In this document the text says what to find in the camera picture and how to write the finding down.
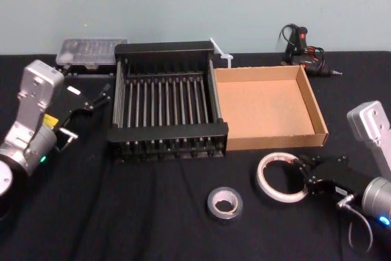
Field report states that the black corded tool red switch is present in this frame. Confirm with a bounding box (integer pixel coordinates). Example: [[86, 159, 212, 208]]
[[279, 23, 343, 77]]

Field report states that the black table cloth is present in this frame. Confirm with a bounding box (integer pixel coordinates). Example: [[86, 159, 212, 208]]
[[0, 50, 391, 261]]

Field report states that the white tape roll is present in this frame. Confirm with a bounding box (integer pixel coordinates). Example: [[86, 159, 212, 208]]
[[255, 152, 310, 204]]

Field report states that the clear plastic case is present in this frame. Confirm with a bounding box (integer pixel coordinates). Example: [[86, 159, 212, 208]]
[[55, 38, 129, 68]]

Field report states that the plain pale wall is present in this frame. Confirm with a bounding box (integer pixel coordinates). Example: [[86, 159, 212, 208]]
[[0, 0, 391, 57]]

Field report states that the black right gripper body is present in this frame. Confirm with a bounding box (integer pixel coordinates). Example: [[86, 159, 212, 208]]
[[317, 162, 372, 198]]

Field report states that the black rack with steel bars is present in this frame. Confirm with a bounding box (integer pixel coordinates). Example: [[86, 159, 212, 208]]
[[106, 40, 230, 163]]

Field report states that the silver tape roll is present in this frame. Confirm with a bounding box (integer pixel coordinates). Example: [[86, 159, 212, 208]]
[[206, 185, 244, 221]]

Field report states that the shallow brown cardboard tray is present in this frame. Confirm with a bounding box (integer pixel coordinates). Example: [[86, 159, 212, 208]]
[[213, 64, 329, 152]]

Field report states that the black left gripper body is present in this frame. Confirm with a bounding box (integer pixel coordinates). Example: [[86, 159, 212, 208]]
[[45, 84, 93, 133]]

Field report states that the thin cable with silver plug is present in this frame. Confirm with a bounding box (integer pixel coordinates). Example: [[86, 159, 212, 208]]
[[56, 127, 79, 152], [336, 194, 375, 253]]

